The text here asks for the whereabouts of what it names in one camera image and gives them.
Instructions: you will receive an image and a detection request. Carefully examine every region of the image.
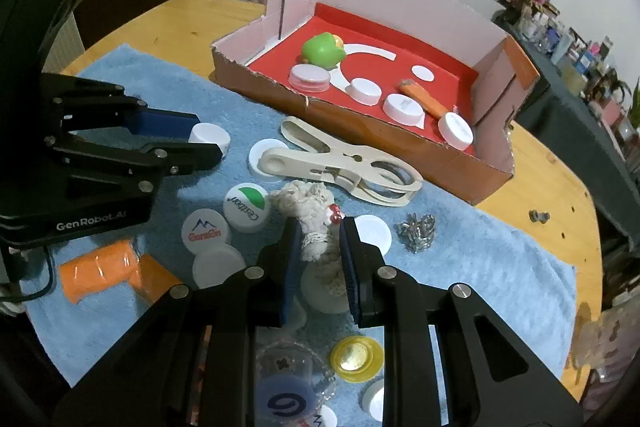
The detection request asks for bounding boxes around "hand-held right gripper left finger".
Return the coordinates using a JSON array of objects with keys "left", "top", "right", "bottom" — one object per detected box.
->
[{"left": 52, "top": 217, "right": 306, "bottom": 427}]

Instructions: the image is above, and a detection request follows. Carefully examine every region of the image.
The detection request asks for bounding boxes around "blue round disc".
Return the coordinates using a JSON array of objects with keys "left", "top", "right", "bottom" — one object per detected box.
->
[{"left": 260, "top": 377, "right": 318, "bottom": 427}]

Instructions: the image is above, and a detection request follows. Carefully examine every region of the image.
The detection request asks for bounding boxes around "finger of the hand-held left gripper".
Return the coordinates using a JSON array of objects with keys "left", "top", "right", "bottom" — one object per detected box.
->
[
  {"left": 47, "top": 139, "right": 223, "bottom": 192},
  {"left": 42, "top": 74, "right": 198, "bottom": 142}
]

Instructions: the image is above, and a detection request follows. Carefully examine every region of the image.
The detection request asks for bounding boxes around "cream knotted rope bundle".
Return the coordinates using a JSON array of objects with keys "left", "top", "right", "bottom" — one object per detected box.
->
[{"left": 269, "top": 181, "right": 351, "bottom": 303}]

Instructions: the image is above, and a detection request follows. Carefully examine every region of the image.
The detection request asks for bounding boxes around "black cable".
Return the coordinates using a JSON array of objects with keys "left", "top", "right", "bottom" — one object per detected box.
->
[{"left": 0, "top": 244, "right": 57, "bottom": 308}]

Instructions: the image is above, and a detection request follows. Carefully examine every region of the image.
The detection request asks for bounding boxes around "white cap red blue print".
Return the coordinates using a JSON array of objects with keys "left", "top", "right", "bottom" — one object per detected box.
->
[{"left": 180, "top": 208, "right": 235, "bottom": 257}]

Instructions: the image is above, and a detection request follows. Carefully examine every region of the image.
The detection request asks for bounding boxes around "orange cardboard box red lining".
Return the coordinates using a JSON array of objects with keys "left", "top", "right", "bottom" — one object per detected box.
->
[{"left": 210, "top": 0, "right": 543, "bottom": 206}]

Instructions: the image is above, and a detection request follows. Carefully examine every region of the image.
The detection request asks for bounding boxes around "large beige clothespin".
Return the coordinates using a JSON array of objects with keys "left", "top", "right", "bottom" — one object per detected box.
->
[{"left": 256, "top": 116, "right": 424, "bottom": 208}]

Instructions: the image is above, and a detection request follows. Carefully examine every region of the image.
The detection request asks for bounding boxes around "wide translucent white lid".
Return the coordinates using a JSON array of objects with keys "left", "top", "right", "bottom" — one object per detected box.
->
[{"left": 288, "top": 63, "right": 332, "bottom": 94}]

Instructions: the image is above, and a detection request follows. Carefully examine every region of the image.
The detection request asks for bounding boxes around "white ribbed panel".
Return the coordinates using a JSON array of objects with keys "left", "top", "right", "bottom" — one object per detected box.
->
[{"left": 45, "top": 14, "right": 83, "bottom": 72}]

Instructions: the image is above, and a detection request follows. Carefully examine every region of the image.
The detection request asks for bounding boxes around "silver metal chain pile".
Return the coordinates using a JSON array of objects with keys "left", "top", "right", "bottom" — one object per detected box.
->
[{"left": 396, "top": 213, "right": 437, "bottom": 253}]

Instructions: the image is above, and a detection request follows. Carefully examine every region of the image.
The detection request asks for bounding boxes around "large embossed white cap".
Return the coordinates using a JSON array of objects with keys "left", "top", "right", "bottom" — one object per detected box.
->
[{"left": 346, "top": 78, "right": 384, "bottom": 106}]

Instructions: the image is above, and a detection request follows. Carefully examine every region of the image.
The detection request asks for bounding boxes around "group of cosmetic bottles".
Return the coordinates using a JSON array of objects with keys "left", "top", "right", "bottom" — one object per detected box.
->
[{"left": 492, "top": 0, "right": 640, "bottom": 142}]

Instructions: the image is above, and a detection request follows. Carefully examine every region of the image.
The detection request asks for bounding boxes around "dark cloth covered table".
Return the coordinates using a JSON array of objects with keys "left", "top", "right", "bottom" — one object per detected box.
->
[{"left": 515, "top": 34, "right": 640, "bottom": 253}]

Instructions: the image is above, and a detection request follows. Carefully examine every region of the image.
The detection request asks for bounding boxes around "yellow bottle cap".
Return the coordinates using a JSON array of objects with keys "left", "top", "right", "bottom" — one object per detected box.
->
[{"left": 330, "top": 334, "right": 385, "bottom": 382}]

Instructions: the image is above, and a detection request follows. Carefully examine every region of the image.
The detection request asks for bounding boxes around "green round toy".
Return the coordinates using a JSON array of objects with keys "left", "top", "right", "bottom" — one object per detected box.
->
[{"left": 301, "top": 32, "right": 349, "bottom": 70}]

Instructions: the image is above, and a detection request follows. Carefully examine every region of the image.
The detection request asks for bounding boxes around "clear glass jar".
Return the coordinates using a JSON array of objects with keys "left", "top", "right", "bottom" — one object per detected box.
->
[{"left": 580, "top": 302, "right": 636, "bottom": 403}]

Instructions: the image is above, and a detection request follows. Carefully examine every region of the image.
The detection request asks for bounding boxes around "white cap green label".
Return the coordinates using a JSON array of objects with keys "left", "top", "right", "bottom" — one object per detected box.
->
[{"left": 222, "top": 182, "right": 271, "bottom": 234}]

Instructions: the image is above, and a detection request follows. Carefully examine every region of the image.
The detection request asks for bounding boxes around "blue fluffy towel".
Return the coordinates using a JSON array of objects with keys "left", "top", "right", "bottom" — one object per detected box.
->
[{"left": 20, "top": 44, "right": 578, "bottom": 427}]

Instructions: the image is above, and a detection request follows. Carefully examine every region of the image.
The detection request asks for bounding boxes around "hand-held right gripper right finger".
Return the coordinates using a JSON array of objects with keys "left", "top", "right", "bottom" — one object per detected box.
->
[{"left": 339, "top": 216, "right": 583, "bottom": 427}]

